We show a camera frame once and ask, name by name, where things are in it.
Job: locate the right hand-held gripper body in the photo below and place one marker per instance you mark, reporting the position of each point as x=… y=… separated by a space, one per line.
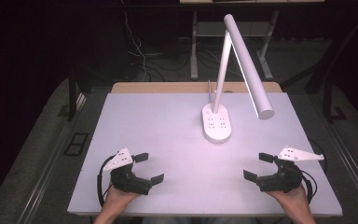
x=284 y=180

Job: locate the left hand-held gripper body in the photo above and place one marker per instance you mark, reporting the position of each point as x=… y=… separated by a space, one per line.
x=127 y=182

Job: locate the person's left hand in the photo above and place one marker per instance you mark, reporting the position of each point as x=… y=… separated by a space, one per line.
x=116 y=199

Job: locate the person's right hand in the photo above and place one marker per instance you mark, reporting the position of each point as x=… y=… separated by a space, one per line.
x=293 y=200

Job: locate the white desk lamp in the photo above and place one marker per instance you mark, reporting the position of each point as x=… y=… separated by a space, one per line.
x=216 y=124

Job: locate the black metal stand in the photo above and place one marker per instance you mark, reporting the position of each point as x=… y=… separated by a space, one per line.
x=327 y=99
x=72 y=96

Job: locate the black floor frame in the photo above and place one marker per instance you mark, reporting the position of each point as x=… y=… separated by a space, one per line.
x=76 y=143

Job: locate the white metal table frame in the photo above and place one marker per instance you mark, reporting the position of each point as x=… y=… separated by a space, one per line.
x=194 y=59

